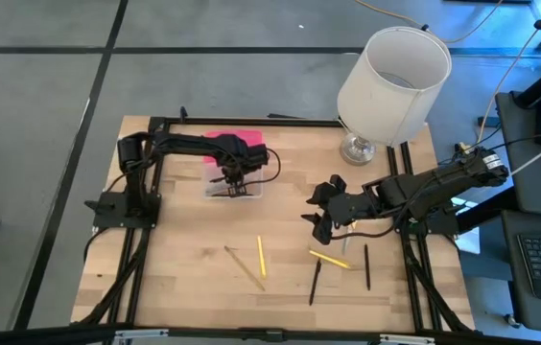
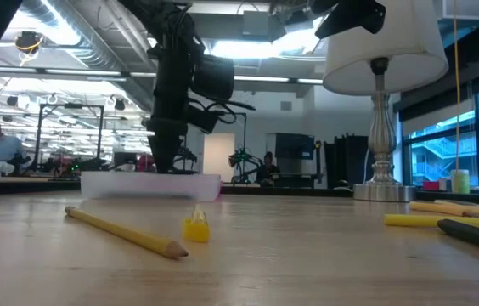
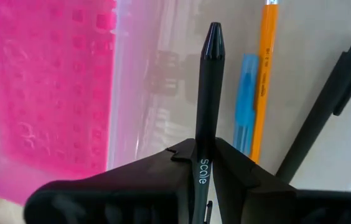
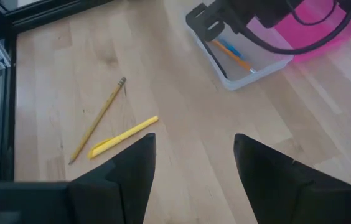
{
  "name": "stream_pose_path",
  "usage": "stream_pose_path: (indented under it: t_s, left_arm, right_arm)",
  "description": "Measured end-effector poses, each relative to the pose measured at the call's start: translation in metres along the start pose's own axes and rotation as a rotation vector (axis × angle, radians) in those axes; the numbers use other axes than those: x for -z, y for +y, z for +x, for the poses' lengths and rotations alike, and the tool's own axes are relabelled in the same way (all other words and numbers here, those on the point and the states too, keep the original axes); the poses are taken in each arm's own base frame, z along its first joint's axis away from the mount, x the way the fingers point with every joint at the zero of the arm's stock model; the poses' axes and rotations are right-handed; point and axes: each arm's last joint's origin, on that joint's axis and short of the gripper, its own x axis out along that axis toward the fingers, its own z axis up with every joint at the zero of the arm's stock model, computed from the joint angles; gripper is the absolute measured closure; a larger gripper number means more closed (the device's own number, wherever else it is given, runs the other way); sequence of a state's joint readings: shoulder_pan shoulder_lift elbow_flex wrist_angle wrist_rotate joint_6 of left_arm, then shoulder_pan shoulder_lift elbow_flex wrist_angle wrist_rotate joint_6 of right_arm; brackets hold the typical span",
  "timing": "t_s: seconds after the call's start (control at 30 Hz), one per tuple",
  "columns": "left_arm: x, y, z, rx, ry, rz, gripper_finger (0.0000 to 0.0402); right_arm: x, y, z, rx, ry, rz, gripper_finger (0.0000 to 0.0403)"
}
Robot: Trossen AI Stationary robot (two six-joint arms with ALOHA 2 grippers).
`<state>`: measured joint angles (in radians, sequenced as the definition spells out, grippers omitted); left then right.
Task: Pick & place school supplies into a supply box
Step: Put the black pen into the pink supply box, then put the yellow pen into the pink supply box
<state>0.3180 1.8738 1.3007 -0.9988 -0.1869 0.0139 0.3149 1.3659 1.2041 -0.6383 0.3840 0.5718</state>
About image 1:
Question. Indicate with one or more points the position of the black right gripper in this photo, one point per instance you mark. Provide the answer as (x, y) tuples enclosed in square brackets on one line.
[(354, 206)]

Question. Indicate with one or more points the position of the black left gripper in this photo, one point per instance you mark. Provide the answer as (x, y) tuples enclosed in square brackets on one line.
[(244, 153)]

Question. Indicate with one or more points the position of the grey pen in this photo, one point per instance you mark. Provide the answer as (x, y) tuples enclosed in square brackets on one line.
[(345, 244)]

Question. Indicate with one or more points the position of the yellow marker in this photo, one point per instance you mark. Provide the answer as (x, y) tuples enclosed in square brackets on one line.
[(329, 259)]

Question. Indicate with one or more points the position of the clear box with pink lid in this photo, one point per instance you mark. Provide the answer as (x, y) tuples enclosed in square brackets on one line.
[(257, 135)]

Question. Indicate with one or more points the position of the bright yellow pen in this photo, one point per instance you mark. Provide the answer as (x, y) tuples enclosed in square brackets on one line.
[(261, 256)]

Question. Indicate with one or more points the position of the black pen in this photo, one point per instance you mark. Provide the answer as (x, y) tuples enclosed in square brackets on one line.
[(367, 268), (315, 282)]

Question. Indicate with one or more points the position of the yellow wooden pencil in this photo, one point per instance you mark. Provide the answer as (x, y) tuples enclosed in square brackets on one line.
[(245, 269)]

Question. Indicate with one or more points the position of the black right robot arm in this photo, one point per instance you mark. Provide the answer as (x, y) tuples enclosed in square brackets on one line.
[(443, 184)]

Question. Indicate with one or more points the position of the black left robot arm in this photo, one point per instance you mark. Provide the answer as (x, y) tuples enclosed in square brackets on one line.
[(179, 143)]

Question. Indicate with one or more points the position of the silver lamp with white shade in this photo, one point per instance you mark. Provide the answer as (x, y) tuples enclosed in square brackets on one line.
[(395, 96)]

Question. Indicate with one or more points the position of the grey side table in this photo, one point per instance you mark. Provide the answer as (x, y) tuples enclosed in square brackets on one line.
[(524, 158), (510, 268)]

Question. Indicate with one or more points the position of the black aluminium table frame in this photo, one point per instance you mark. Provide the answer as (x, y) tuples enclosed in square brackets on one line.
[(261, 121)]

